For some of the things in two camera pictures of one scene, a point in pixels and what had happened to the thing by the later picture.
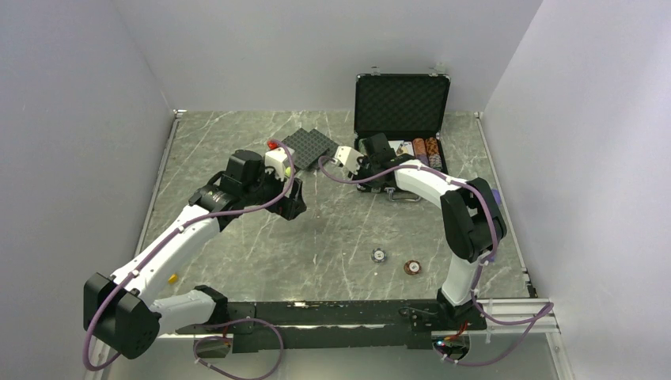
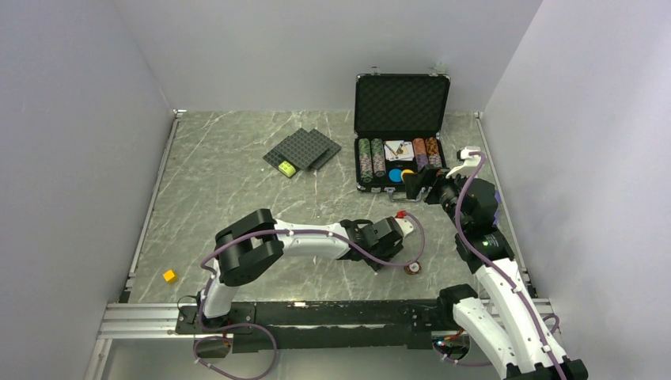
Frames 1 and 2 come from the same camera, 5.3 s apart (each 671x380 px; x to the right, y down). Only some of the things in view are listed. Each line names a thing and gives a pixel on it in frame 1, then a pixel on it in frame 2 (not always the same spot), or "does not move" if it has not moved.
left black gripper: [290, 207] → [391, 252]
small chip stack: [435, 161] does not move
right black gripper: [375, 185] → [436, 176]
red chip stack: [419, 146] does not move
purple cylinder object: [497, 195] does not move
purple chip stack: [423, 158] does not move
